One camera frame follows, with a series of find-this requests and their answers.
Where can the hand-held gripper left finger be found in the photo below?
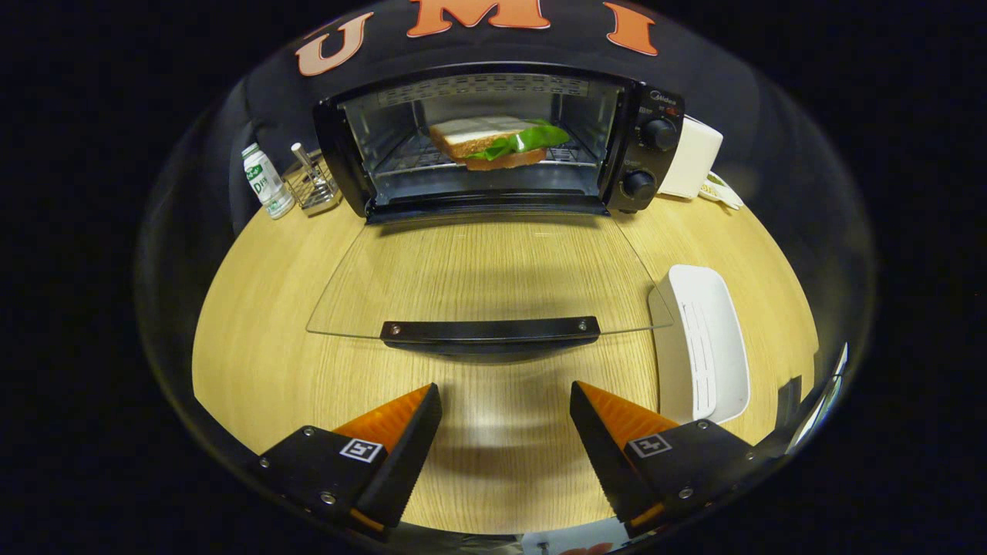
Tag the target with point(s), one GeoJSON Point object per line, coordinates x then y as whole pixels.
{"type": "Point", "coordinates": [409, 455]}

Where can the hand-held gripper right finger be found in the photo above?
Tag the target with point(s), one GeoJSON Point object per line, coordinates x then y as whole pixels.
{"type": "Point", "coordinates": [597, 451]}

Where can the black toaster oven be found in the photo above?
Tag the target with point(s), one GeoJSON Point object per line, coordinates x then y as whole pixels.
{"type": "Point", "coordinates": [655, 162]}

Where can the sandwich with green lettuce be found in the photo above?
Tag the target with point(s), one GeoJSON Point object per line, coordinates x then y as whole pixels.
{"type": "Point", "coordinates": [493, 139]}

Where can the white bread toaster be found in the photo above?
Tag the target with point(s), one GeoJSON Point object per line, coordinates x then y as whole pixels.
{"type": "Point", "coordinates": [694, 158]}

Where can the white rectangular plate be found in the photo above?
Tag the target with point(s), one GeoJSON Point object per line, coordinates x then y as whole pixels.
{"type": "Point", "coordinates": [705, 339]}

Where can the white divided dish with beans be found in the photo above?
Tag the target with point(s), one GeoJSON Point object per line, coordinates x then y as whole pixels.
{"type": "Point", "coordinates": [721, 193]}

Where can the white bottle with green label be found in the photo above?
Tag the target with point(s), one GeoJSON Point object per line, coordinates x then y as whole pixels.
{"type": "Point", "coordinates": [266, 181]}

